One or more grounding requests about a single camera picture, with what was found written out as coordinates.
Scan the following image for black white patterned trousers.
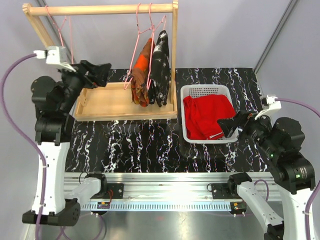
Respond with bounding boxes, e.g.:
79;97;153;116
148;30;171;108

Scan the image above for white slotted cable duct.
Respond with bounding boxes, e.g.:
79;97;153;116
81;201;241;212

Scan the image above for red trousers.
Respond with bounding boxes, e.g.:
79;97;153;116
183;94;236;140

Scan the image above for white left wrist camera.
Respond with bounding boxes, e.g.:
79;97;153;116
33;46;77;73

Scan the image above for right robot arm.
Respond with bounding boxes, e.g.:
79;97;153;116
217;111;318;240

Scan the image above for white plastic basket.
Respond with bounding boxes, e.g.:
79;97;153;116
180;84;238;144

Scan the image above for pink wire hanger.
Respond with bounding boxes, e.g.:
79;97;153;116
45;5;75;64
123;3;154;90
146;2;167;90

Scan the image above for aluminium mounting rail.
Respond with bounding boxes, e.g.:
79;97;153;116
64;172;280;203

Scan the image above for wooden clothes rack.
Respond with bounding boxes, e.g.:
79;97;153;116
22;0;178;121

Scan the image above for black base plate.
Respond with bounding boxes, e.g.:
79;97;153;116
206;183;239;200
104;183;124;200

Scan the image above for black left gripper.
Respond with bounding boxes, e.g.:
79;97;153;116
58;59;112;113

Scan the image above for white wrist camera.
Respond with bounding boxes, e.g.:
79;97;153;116
254;95;282;120
33;46;77;73

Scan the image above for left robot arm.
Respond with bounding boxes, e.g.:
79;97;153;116
22;60;112;227

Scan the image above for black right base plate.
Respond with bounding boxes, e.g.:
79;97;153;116
206;183;239;200

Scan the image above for orange patterned trousers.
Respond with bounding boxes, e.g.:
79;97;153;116
130;38;155;107

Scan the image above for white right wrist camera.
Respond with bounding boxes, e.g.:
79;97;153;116
254;95;282;120

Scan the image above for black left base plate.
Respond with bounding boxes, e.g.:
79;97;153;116
104;183;124;200

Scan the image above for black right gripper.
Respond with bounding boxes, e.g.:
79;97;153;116
217;108;282;158

